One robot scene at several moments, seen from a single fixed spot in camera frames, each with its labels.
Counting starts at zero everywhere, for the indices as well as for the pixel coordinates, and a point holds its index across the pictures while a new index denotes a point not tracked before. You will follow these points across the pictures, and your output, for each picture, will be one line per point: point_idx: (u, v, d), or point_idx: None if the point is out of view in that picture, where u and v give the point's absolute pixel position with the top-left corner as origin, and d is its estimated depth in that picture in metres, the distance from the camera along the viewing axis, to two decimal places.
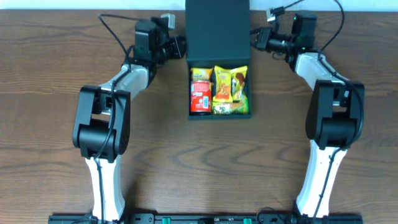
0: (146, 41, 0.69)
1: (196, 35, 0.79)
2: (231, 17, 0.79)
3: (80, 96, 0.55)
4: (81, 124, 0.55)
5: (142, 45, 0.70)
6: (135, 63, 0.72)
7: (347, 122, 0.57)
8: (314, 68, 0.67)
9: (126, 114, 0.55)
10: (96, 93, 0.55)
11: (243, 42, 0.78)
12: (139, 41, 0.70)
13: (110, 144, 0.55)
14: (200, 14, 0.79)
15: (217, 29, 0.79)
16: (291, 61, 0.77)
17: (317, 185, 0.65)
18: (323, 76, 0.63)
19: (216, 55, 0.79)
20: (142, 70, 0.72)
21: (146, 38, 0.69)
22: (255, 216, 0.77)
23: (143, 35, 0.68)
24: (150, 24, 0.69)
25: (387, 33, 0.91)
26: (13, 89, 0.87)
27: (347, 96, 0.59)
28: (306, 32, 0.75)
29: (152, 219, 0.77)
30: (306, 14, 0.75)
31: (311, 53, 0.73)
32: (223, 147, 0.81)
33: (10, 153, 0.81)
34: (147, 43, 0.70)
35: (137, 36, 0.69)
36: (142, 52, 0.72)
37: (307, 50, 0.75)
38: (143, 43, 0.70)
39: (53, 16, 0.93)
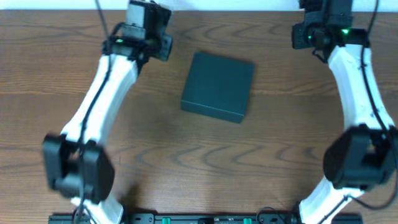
0: (140, 13, 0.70)
1: (203, 76, 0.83)
2: (232, 93, 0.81)
3: (45, 148, 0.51)
4: (53, 178, 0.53)
5: (135, 20, 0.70)
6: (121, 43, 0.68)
7: (372, 173, 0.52)
8: (352, 81, 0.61)
9: (96, 169, 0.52)
10: (61, 143, 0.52)
11: (244, 78, 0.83)
12: (132, 17, 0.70)
13: (88, 193, 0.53)
14: (207, 78, 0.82)
15: (221, 83, 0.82)
16: (326, 45, 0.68)
17: (324, 209, 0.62)
18: (364, 111, 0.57)
19: (221, 63, 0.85)
20: (126, 51, 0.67)
21: (142, 11, 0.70)
22: (255, 216, 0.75)
23: (139, 7, 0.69)
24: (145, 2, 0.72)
25: (386, 34, 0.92)
26: (14, 88, 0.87)
27: (383, 140, 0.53)
28: (342, 10, 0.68)
29: (152, 219, 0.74)
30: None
31: (352, 44, 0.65)
32: (222, 146, 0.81)
33: (9, 153, 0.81)
34: (142, 19, 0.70)
35: (132, 9, 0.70)
36: (134, 29, 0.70)
37: (351, 34, 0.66)
38: (136, 19, 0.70)
39: (55, 17, 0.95)
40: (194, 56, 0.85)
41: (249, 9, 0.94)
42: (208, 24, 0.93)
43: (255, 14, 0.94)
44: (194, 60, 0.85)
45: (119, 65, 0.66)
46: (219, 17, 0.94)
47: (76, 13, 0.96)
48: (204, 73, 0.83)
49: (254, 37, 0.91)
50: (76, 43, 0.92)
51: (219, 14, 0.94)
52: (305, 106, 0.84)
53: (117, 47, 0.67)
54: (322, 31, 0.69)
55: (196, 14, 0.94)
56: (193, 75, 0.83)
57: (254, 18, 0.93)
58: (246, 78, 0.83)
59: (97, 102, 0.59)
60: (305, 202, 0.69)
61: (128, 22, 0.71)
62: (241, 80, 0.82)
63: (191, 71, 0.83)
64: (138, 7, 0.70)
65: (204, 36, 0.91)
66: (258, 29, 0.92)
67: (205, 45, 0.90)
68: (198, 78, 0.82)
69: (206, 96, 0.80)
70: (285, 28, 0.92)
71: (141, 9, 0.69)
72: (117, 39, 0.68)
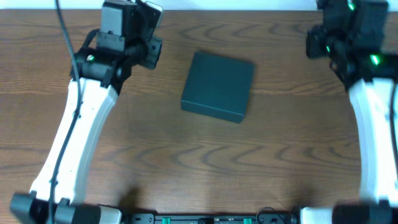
0: (117, 17, 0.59)
1: (203, 76, 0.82)
2: (232, 92, 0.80)
3: (12, 208, 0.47)
4: None
5: (111, 27, 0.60)
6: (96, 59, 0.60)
7: None
8: (376, 139, 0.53)
9: None
10: (30, 203, 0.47)
11: (244, 78, 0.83)
12: (106, 25, 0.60)
13: None
14: (207, 77, 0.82)
15: (221, 83, 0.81)
16: (351, 73, 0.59)
17: None
18: (390, 182, 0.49)
19: (221, 63, 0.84)
20: (102, 68, 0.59)
21: (119, 14, 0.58)
22: (255, 216, 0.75)
23: (116, 10, 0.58)
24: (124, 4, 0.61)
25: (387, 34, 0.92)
26: (13, 87, 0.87)
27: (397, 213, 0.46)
28: (371, 27, 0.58)
29: (152, 219, 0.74)
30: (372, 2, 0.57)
31: (382, 79, 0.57)
32: (222, 147, 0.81)
33: (9, 153, 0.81)
34: (120, 25, 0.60)
35: (106, 12, 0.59)
36: (111, 38, 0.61)
37: (379, 66, 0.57)
38: (113, 25, 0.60)
39: (55, 17, 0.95)
40: (194, 56, 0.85)
41: (250, 9, 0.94)
42: (208, 24, 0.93)
43: (256, 14, 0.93)
44: (194, 60, 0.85)
45: (89, 88, 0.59)
46: (220, 17, 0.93)
47: (76, 12, 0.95)
48: (204, 72, 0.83)
49: (254, 37, 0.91)
50: (76, 43, 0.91)
51: (219, 14, 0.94)
52: (306, 106, 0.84)
53: (91, 63, 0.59)
54: (343, 51, 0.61)
55: (196, 14, 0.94)
56: (193, 74, 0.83)
57: (254, 18, 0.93)
58: (246, 78, 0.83)
59: (68, 149, 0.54)
60: (310, 212, 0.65)
61: (102, 29, 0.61)
62: (241, 79, 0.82)
63: (191, 71, 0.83)
64: (114, 10, 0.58)
65: (204, 36, 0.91)
66: (258, 28, 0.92)
67: (205, 45, 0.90)
68: (198, 77, 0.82)
69: (206, 97, 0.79)
70: (285, 28, 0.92)
71: (117, 12, 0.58)
72: (89, 55, 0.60)
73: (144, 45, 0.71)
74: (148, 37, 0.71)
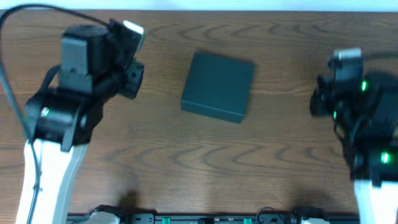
0: (81, 51, 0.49)
1: (203, 76, 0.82)
2: (231, 92, 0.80)
3: None
4: None
5: (73, 64, 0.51)
6: (56, 107, 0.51)
7: None
8: None
9: None
10: None
11: (244, 78, 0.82)
12: (68, 61, 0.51)
13: None
14: (206, 77, 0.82)
15: (221, 83, 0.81)
16: (359, 165, 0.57)
17: None
18: None
19: (221, 63, 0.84)
20: (60, 120, 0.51)
21: (83, 49, 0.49)
22: (255, 216, 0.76)
23: (79, 43, 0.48)
24: (91, 33, 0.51)
25: (387, 34, 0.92)
26: (13, 88, 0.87)
27: None
28: (386, 114, 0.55)
29: (152, 219, 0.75)
30: (388, 85, 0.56)
31: (392, 182, 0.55)
32: (222, 147, 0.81)
33: (8, 154, 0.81)
34: (86, 60, 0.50)
35: (67, 46, 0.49)
36: (76, 77, 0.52)
37: (393, 152, 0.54)
38: (78, 61, 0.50)
39: (53, 16, 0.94)
40: (194, 56, 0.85)
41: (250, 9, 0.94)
42: (208, 24, 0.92)
43: (256, 14, 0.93)
44: (194, 60, 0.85)
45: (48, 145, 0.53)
46: (220, 17, 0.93)
47: (74, 12, 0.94)
48: (204, 72, 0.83)
49: (254, 37, 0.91)
50: None
51: (219, 14, 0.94)
52: (305, 106, 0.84)
53: (46, 116, 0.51)
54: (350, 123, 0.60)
55: (195, 14, 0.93)
56: (193, 74, 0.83)
57: (254, 18, 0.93)
58: (246, 78, 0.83)
59: (35, 214, 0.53)
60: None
61: (64, 66, 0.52)
62: (241, 80, 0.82)
63: (190, 72, 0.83)
64: (76, 43, 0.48)
65: (204, 36, 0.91)
66: (258, 29, 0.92)
67: (205, 45, 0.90)
68: (198, 76, 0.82)
69: (205, 98, 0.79)
70: (285, 28, 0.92)
71: (81, 46, 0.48)
72: (45, 107, 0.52)
73: (121, 73, 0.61)
74: (127, 62, 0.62)
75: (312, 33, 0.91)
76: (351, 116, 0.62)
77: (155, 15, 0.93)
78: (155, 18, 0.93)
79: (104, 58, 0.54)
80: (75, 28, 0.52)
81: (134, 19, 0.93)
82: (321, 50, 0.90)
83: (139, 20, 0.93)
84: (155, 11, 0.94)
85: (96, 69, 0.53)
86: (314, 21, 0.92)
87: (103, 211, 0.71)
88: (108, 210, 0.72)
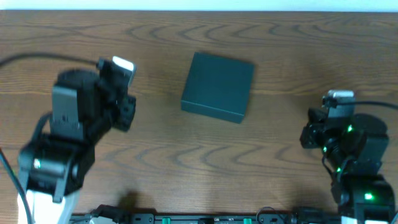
0: (72, 101, 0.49)
1: (202, 76, 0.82)
2: (231, 92, 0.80)
3: None
4: None
5: (66, 113, 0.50)
6: (45, 157, 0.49)
7: None
8: None
9: None
10: None
11: (244, 78, 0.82)
12: (60, 110, 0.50)
13: None
14: (206, 78, 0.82)
15: (221, 83, 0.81)
16: (344, 202, 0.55)
17: None
18: None
19: (221, 63, 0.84)
20: (52, 170, 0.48)
21: (74, 99, 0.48)
22: (255, 216, 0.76)
23: (69, 94, 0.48)
24: (79, 81, 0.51)
25: (387, 34, 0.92)
26: (13, 88, 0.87)
27: None
28: (369, 157, 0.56)
29: (152, 219, 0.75)
30: (370, 128, 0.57)
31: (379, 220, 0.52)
32: (222, 147, 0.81)
33: (7, 154, 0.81)
34: (76, 108, 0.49)
35: (58, 97, 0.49)
36: (67, 124, 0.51)
37: (375, 192, 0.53)
38: (69, 108, 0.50)
39: (54, 17, 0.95)
40: (194, 56, 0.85)
41: (250, 9, 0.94)
42: (208, 24, 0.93)
43: (256, 14, 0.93)
44: (194, 60, 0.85)
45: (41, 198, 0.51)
46: (220, 18, 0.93)
47: (76, 12, 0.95)
48: (204, 73, 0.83)
49: (254, 37, 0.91)
50: (76, 43, 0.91)
51: (219, 14, 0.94)
52: (306, 106, 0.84)
53: (38, 168, 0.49)
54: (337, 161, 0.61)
55: (196, 14, 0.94)
56: (193, 73, 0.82)
57: (254, 18, 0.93)
58: (247, 78, 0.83)
59: None
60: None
61: (55, 114, 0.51)
62: (241, 80, 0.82)
63: (191, 72, 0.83)
64: (68, 95, 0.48)
65: (204, 37, 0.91)
66: (258, 29, 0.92)
67: (205, 45, 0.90)
68: (198, 76, 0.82)
69: (205, 98, 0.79)
70: (285, 28, 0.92)
71: (72, 97, 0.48)
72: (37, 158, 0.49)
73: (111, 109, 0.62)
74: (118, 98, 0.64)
75: (313, 33, 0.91)
76: (339, 154, 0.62)
77: (155, 16, 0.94)
78: (155, 19, 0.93)
79: (96, 102, 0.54)
80: (63, 76, 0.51)
81: (134, 19, 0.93)
82: (321, 51, 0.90)
83: (140, 20, 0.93)
84: (156, 12, 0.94)
85: (89, 113, 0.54)
86: (314, 21, 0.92)
87: (101, 216, 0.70)
88: (108, 210, 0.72)
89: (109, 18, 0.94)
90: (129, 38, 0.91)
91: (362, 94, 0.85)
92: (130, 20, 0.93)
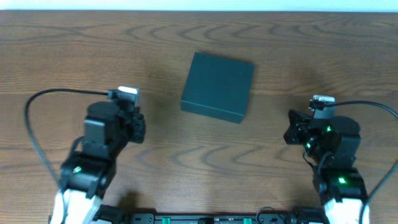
0: (100, 130, 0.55)
1: (201, 76, 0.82)
2: (231, 92, 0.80)
3: None
4: None
5: (95, 137, 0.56)
6: (80, 170, 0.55)
7: None
8: None
9: None
10: None
11: (244, 79, 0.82)
12: (91, 134, 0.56)
13: None
14: (206, 78, 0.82)
15: (220, 83, 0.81)
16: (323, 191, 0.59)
17: None
18: None
19: (221, 63, 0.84)
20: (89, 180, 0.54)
21: (100, 129, 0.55)
22: (255, 216, 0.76)
23: (97, 124, 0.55)
24: (106, 112, 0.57)
25: (387, 34, 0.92)
26: (13, 88, 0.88)
27: None
28: (344, 153, 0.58)
29: (152, 219, 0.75)
30: (346, 127, 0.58)
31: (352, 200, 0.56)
32: (222, 147, 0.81)
33: (9, 154, 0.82)
34: (102, 135, 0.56)
35: (89, 126, 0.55)
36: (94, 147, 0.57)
37: (347, 180, 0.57)
38: (96, 135, 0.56)
39: (53, 17, 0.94)
40: (194, 56, 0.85)
41: (250, 9, 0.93)
42: (208, 24, 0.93)
43: (256, 14, 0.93)
44: (194, 60, 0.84)
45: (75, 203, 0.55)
46: (219, 18, 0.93)
47: (75, 12, 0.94)
48: (203, 73, 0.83)
49: (254, 37, 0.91)
50: (76, 43, 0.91)
51: (219, 14, 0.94)
52: (305, 106, 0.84)
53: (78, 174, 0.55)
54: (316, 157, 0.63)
55: (195, 14, 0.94)
56: (193, 73, 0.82)
57: (254, 18, 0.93)
58: (246, 78, 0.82)
59: None
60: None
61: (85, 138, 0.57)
62: (241, 80, 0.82)
63: (190, 71, 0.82)
64: (97, 125, 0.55)
65: (204, 37, 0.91)
66: (258, 29, 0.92)
67: (205, 45, 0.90)
68: (198, 76, 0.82)
69: (204, 98, 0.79)
70: (285, 28, 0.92)
71: (99, 127, 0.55)
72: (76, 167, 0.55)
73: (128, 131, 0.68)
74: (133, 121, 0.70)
75: (312, 33, 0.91)
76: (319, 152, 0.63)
77: (155, 16, 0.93)
78: (155, 19, 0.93)
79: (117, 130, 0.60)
80: (92, 108, 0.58)
81: (134, 20, 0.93)
82: (320, 51, 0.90)
83: (140, 20, 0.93)
84: (156, 12, 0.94)
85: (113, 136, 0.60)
86: (314, 21, 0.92)
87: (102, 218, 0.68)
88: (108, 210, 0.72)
89: (109, 18, 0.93)
90: (129, 38, 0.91)
91: (361, 94, 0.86)
92: (130, 21, 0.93)
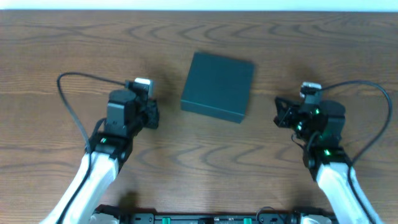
0: (120, 112, 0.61)
1: (201, 76, 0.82)
2: (231, 92, 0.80)
3: None
4: None
5: (115, 118, 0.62)
6: (103, 143, 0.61)
7: None
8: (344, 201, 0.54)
9: None
10: None
11: (244, 78, 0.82)
12: (112, 115, 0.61)
13: None
14: (206, 77, 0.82)
15: (220, 83, 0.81)
16: (311, 167, 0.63)
17: None
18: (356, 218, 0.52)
19: (221, 63, 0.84)
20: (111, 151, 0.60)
21: (120, 111, 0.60)
22: (255, 216, 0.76)
23: (117, 107, 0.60)
24: (127, 96, 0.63)
25: (387, 34, 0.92)
26: (13, 88, 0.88)
27: None
28: (331, 132, 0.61)
29: (152, 219, 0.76)
30: (333, 109, 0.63)
31: (337, 163, 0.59)
32: (222, 147, 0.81)
33: (9, 153, 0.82)
34: (122, 116, 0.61)
35: (111, 107, 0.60)
36: (114, 126, 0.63)
37: (333, 154, 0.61)
38: (116, 116, 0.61)
39: (53, 16, 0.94)
40: (194, 56, 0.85)
41: (250, 9, 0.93)
42: (208, 24, 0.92)
43: (256, 14, 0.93)
44: (194, 59, 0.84)
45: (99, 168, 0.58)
46: (219, 17, 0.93)
47: (74, 12, 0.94)
48: (204, 72, 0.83)
49: (254, 37, 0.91)
50: (76, 43, 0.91)
51: (219, 14, 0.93)
52: None
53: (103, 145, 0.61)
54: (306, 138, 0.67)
55: (196, 14, 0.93)
56: (193, 73, 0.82)
57: (254, 18, 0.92)
58: (247, 78, 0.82)
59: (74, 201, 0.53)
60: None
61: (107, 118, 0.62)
62: (241, 80, 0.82)
63: (190, 71, 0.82)
64: (118, 107, 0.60)
65: (204, 36, 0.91)
66: (258, 29, 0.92)
67: (205, 45, 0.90)
68: (198, 76, 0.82)
69: (204, 96, 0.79)
70: (285, 28, 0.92)
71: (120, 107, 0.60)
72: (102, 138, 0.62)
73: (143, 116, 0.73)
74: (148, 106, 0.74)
75: (313, 33, 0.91)
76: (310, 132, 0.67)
77: (155, 16, 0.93)
78: (155, 19, 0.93)
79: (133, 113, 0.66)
80: (113, 94, 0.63)
81: (134, 19, 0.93)
82: (321, 50, 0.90)
83: (140, 20, 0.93)
84: (155, 11, 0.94)
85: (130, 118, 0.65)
86: (314, 21, 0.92)
87: (102, 214, 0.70)
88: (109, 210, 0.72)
89: (109, 18, 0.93)
90: (129, 38, 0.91)
91: (361, 94, 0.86)
92: (130, 20, 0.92)
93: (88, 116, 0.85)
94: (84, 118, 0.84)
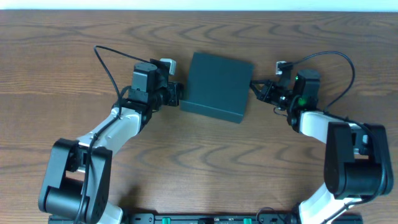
0: (144, 81, 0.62)
1: (201, 76, 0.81)
2: (231, 92, 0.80)
3: (53, 152, 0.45)
4: (50, 185, 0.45)
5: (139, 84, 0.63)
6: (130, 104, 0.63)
7: (370, 178, 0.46)
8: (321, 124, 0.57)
9: (102, 180, 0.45)
10: (71, 148, 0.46)
11: (244, 79, 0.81)
12: (137, 82, 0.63)
13: (83, 213, 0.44)
14: (206, 76, 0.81)
15: (220, 82, 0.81)
16: (294, 125, 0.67)
17: (324, 212, 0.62)
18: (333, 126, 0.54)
19: (221, 62, 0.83)
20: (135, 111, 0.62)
21: (144, 79, 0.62)
22: (255, 216, 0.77)
23: (142, 74, 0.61)
24: (150, 65, 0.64)
25: (388, 34, 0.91)
26: (12, 87, 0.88)
27: (367, 141, 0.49)
28: (310, 94, 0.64)
29: (152, 219, 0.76)
30: (308, 73, 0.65)
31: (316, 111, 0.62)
32: (222, 147, 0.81)
33: (9, 153, 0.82)
34: (145, 84, 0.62)
35: (135, 75, 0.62)
36: (138, 93, 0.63)
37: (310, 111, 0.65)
38: (140, 84, 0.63)
39: (52, 16, 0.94)
40: (194, 54, 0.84)
41: (250, 9, 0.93)
42: (208, 24, 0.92)
43: (257, 14, 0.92)
44: (194, 58, 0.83)
45: (129, 115, 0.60)
46: (219, 17, 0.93)
47: (74, 12, 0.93)
48: (203, 71, 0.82)
49: (254, 37, 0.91)
50: (76, 43, 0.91)
51: (220, 14, 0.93)
52: None
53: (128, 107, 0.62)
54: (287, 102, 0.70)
55: (196, 14, 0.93)
56: (193, 72, 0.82)
57: (254, 18, 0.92)
58: (245, 79, 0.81)
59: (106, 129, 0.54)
60: (309, 203, 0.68)
61: (132, 86, 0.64)
62: (240, 79, 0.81)
63: (190, 72, 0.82)
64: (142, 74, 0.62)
65: (204, 37, 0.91)
66: (258, 28, 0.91)
67: (205, 46, 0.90)
68: (198, 78, 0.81)
69: (208, 88, 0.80)
70: (285, 28, 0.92)
71: (144, 75, 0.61)
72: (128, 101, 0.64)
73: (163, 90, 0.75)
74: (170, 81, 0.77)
75: (313, 33, 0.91)
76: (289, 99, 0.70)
77: (155, 16, 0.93)
78: (155, 19, 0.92)
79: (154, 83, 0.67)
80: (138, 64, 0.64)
81: (134, 19, 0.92)
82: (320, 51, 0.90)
83: (140, 20, 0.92)
84: (155, 11, 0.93)
85: (152, 87, 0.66)
86: (314, 21, 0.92)
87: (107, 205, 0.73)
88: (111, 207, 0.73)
89: (109, 18, 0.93)
90: (129, 38, 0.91)
91: (361, 94, 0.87)
92: (130, 21, 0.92)
93: (88, 116, 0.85)
94: (84, 117, 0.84)
